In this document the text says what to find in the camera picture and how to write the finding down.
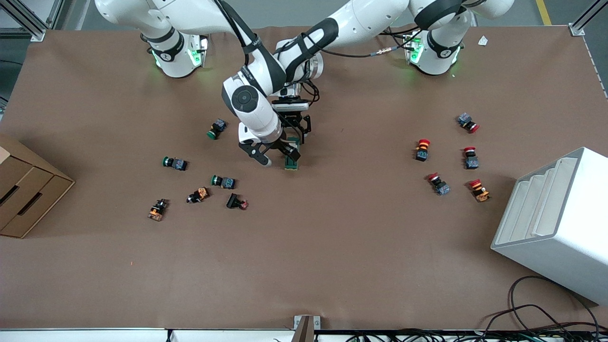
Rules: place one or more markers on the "red mushroom button blue body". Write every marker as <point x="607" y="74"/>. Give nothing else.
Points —
<point x="467" y="121"/>
<point x="470" y="159"/>
<point x="438" y="184"/>

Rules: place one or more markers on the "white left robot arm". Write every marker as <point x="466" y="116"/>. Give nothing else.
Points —
<point x="361" y="21"/>

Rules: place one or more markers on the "red button orange striped collar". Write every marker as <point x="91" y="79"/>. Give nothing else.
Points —
<point x="422" y="151"/>

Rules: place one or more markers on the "black switch red indicator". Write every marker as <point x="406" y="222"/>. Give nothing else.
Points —
<point x="235" y="201"/>

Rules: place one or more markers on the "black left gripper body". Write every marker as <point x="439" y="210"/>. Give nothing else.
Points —
<point x="296" y="119"/>

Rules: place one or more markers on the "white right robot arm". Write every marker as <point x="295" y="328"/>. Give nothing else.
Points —
<point x="259" y="118"/>

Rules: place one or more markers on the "cardboard drawer box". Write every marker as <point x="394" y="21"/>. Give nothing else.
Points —
<point x="28" y="190"/>

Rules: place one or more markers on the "red mushroom button amber body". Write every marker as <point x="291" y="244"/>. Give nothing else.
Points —
<point x="479" y="190"/>

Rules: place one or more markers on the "metal table bracket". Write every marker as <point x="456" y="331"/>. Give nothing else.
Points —
<point x="306" y="330"/>

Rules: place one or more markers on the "black button orange body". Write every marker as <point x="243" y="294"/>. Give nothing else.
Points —
<point x="198" y="195"/>

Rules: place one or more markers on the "green load switch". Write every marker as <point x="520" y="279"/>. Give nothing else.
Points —
<point x="291" y="164"/>

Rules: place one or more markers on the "white tiered storage bin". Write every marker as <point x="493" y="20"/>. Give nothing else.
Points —
<point x="570" y="213"/>

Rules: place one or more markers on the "aluminium frame profile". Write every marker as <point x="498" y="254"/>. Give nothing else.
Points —
<point x="576" y="29"/>
<point x="38" y="34"/>

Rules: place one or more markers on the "black selector orange body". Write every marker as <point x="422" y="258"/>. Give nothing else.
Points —
<point x="157" y="209"/>

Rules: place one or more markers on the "green push button switch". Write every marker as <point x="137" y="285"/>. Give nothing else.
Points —
<point x="175" y="164"/>
<point x="216" y="129"/>
<point x="224" y="182"/>

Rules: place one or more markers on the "white table edge rail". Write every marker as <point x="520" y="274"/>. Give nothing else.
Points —
<point x="95" y="336"/>

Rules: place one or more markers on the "white paper scrap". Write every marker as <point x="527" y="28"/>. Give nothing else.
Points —
<point x="483" y="40"/>

